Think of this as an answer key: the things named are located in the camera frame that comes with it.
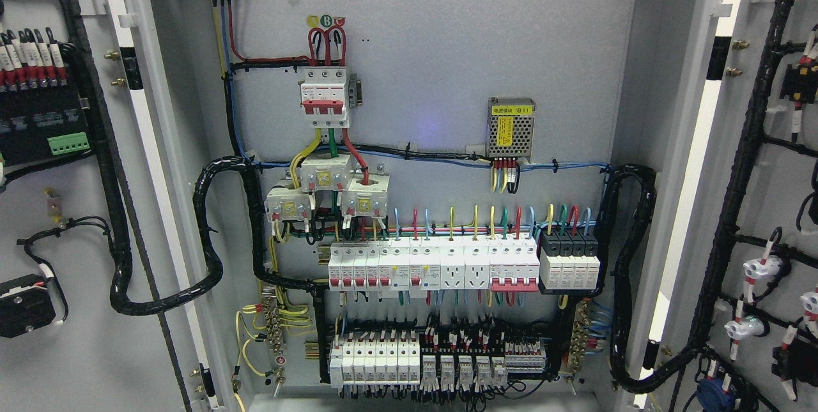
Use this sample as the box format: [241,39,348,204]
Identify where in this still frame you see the black spiral cable loom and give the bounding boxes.
[110,155,327,384]
[601,164,659,391]

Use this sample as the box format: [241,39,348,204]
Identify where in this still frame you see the brass terminal bar right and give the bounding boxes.
[566,299,591,377]

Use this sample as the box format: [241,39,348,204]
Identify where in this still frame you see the black digital power meter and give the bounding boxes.
[1,78,91,165]

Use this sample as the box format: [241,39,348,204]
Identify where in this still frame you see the black spiral cable loom right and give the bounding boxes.
[601,164,659,391]

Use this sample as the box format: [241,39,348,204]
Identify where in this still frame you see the white red main breaker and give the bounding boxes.
[299,66,362,128]

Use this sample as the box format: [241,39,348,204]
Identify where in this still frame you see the lower white breaker row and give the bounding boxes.
[329,330,421,389]

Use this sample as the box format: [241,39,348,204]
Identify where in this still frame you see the grey cabinet door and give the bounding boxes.
[2,0,208,411]
[614,0,816,411]

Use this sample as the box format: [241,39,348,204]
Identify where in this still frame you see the white red-lever circuit breaker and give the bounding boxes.
[488,238,540,293]

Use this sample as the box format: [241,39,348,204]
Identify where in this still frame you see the brass ground terminal bar left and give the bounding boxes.
[261,285,286,369]

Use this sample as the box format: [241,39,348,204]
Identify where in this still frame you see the row of white mini breakers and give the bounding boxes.
[328,238,441,298]

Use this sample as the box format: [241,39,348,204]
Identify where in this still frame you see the white current transformers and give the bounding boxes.
[265,154,390,223]

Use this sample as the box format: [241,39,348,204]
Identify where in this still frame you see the black white surge protector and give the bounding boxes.
[539,233,601,296]

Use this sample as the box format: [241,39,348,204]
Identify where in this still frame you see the metal mesh power supply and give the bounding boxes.
[486,97,536,159]

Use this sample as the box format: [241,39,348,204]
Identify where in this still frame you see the white socket modules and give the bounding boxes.
[439,237,490,290]

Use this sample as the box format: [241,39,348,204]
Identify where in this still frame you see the black spiral cable loom left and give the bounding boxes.
[110,155,327,384]

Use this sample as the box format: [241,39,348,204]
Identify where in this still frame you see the white relay row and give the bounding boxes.
[420,327,509,398]

